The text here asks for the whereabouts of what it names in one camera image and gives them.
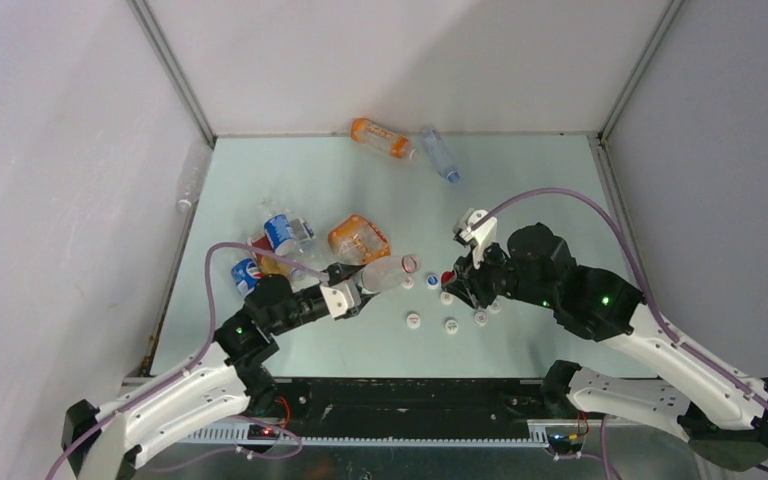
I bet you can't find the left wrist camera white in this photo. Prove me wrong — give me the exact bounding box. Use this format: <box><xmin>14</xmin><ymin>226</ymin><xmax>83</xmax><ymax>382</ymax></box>
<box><xmin>319</xmin><ymin>281</ymin><xmax>362</xmax><ymax>320</ymax></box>

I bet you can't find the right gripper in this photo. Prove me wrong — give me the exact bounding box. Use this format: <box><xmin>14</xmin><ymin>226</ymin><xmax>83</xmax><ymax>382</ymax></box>
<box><xmin>442</xmin><ymin>236</ymin><xmax>555</xmax><ymax>309</ymax></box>

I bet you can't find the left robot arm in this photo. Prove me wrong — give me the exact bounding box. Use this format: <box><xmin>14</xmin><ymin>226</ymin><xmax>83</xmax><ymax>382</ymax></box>
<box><xmin>62</xmin><ymin>263</ymin><xmax>381</xmax><ymax>479</ymax></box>

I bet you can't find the white cap front right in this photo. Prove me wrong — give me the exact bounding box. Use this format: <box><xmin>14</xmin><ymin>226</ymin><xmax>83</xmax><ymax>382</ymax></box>
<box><xmin>473</xmin><ymin>311</ymin><xmax>488</xmax><ymax>327</ymax></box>

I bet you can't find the white cap front left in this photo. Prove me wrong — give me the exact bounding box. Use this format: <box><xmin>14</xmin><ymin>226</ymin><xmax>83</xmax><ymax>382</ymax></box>
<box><xmin>405</xmin><ymin>312</ymin><xmax>421</xmax><ymax>330</ymax></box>

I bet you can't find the Nongfu Spring red label bottle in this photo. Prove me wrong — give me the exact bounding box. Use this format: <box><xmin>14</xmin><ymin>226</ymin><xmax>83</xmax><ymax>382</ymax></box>
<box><xmin>357</xmin><ymin>254</ymin><xmax>421</xmax><ymax>294</ymax></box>

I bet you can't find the white cap centre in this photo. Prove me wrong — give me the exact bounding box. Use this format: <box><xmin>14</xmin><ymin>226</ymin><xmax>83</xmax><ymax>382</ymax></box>
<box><xmin>439</xmin><ymin>292</ymin><xmax>454</xmax><ymax>305</ymax></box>

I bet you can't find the white cap blue logo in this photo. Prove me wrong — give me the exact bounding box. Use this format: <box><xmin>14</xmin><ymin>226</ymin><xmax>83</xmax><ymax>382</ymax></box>
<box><xmin>425</xmin><ymin>274</ymin><xmax>440</xmax><ymax>289</ymax></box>

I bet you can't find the red yellow label tea bottle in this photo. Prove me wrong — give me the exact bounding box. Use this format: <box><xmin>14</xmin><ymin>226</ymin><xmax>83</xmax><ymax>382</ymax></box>
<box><xmin>247</xmin><ymin>231</ymin><xmax>306</xmax><ymax>283</ymax></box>

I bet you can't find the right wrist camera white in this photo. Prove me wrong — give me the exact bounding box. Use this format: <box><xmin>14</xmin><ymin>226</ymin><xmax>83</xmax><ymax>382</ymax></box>
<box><xmin>453</xmin><ymin>208</ymin><xmax>498</xmax><ymax>269</ymax></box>

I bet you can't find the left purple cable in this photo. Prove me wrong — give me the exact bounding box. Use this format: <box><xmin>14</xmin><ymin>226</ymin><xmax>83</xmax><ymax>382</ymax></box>
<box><xmin>44</xmin><ymin>242</ymin><xmax>331</xmax><ymax>480</ymax></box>

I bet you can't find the clear bluish water bottle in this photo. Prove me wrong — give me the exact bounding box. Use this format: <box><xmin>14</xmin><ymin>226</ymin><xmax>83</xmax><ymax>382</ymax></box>
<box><xmin>419</xmin><ymin>127</ymin><xmax>460</xmax><ymax>184</ymax></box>

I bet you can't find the clear bottle by wall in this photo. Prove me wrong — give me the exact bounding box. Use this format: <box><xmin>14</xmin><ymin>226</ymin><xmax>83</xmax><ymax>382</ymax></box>
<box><xmin>176</xmin><ymin>143</ymin><xmax>212</xmax><ymax>214</ymax></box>

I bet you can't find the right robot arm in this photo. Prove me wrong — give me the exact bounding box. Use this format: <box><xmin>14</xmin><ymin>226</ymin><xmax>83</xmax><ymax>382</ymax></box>
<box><xmin>442</xmin><ymin>221</ymin><xmax>768</xmax><ymax>472</ymax></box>

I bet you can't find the white cap front middle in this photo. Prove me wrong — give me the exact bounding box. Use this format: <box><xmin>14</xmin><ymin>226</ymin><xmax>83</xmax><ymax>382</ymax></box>
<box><xmin>443</xmin><ymin>318</ymin><xmax>459</xmax><ymax>335</ymax></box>

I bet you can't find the Pepsi bottle lower left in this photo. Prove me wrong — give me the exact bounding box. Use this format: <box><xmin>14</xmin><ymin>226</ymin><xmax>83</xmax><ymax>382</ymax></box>
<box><xmin>230</xmin><ymin>257</ymin><xmax>262</xmax><ymax>298</ymax></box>

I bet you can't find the slim orange label bottle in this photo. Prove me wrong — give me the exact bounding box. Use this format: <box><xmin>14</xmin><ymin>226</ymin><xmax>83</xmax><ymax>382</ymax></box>
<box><xmin>350</xmin><ymin>118</ymin><xmax>416</xmax><ymax>160</ymax></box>

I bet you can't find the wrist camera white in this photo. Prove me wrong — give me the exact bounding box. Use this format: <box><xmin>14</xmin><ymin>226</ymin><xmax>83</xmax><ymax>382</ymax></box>
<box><xmin>319</xmin><ymin>281</ymin><xmax>362</xmax><ymax>320</ymax></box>
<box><xmin>453</xmin><ymin>208</ymin><xmax>498</xmax><ymax>269</ymax></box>

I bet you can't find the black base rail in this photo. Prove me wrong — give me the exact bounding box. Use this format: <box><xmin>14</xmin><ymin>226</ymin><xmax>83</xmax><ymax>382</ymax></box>
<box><xmin>260</xmin><ymin>377</ymin><xmax>576</xmax><ymax>441</ymax></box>

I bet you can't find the Pepsi bottle blue label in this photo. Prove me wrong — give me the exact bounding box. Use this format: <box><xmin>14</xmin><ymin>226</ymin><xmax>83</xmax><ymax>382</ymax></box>
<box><xmin>260</xmin><ymin>200</ymin><xmax>300</xmax><ymax>256</ymax></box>

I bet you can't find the large orange label bottle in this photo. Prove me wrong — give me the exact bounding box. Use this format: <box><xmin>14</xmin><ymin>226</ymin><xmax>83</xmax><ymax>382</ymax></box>
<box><xmin>327</xmin><ymin>214</ymin><xmax>391</xmax><ymax>266</ymax></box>

